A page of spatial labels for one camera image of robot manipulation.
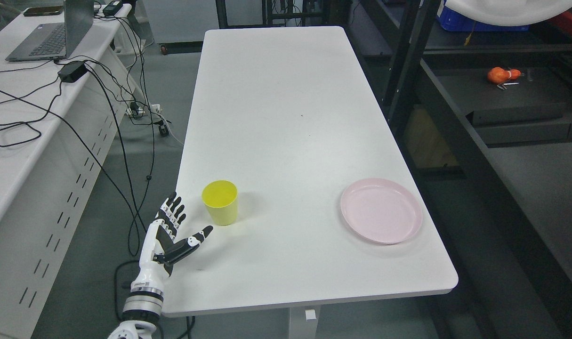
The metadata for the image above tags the white power strip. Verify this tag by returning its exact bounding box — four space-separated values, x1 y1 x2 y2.
125 102 162 120

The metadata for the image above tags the white side desk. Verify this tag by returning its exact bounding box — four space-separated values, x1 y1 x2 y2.
0 6 143 339

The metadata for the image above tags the black smartphone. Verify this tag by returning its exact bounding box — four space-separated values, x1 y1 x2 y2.
23 6 64 17

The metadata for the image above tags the grey laptop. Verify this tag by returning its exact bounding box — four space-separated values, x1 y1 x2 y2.
5 0 94 62

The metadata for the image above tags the white table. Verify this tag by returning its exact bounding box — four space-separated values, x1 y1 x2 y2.
163 26 459 339

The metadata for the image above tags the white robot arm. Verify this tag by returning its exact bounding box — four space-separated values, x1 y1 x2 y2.
108 282 164 339

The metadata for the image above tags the yellow plastic cup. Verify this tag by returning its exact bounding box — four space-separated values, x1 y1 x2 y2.
201 180 238 226

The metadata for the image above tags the orange toy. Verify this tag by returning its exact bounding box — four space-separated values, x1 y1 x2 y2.
487 67 522 85

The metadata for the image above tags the pink plastic plate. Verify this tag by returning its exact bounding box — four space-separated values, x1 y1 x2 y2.
340 178 423 245

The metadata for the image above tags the blue plastic bin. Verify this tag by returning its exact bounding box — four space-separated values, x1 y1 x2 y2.
437 3 530 32

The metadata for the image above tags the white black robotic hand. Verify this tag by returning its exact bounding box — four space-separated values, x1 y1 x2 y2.
131 192 213 291

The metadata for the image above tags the black power adapter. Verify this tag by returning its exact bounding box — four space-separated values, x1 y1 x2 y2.
57 61 87 83
102 0 123 17

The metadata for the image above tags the black cable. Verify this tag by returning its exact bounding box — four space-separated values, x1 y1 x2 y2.
0 56 157 257

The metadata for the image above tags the black metal shelf rack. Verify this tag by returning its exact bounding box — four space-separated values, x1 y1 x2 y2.
348 0 572 339

